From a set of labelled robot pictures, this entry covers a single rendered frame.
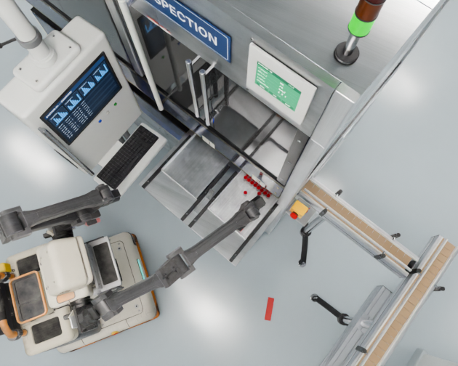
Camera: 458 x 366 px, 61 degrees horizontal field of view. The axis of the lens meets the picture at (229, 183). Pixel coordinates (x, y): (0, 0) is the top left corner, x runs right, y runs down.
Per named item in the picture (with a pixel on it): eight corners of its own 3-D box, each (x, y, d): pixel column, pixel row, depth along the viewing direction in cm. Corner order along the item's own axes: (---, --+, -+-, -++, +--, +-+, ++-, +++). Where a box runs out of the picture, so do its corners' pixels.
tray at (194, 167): (201, 128, 224) (201, 125, 220) (236, 155, 219) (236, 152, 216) (161, 171, 216) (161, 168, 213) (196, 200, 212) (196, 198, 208)
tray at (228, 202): (247, 163, 218) (247, 161, 214) (283, 192, 213) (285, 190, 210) (208, 208, 210) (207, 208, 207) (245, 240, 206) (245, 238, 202)
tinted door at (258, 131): (215, 130, 187) (209, 58, 131) (286, 184, 180) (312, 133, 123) (214, 131, 187) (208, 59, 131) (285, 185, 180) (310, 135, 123)
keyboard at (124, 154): (141, 125, 232) (139, 123, 230) (159, 138, 230) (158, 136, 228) (96, 176, 223) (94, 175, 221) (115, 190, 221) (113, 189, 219)
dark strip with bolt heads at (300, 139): (272, 191, 201) (298, 127, 124) (278, 196, 200) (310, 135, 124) (270, 192, 200) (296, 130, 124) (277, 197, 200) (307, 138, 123)
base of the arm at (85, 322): (72, 306, 165) (79, 334, 162) (82, 301, 161) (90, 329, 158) (89, 301, 172) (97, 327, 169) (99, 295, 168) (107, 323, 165)
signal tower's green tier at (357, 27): (356, 14, 88) (363, -2, 83) (374, 26, 87) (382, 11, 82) (344, 28, 87) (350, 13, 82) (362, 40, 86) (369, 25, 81)
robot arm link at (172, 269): (161, 264, 141) (177, 287, 141) (179, 247, 153) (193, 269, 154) (86, 304, 160) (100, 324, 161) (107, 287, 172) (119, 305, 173)
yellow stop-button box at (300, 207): (296, 200, 204) (299, 197, 197) (308, 208, 202) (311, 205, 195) (288, 210, 202) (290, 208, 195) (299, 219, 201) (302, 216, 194)
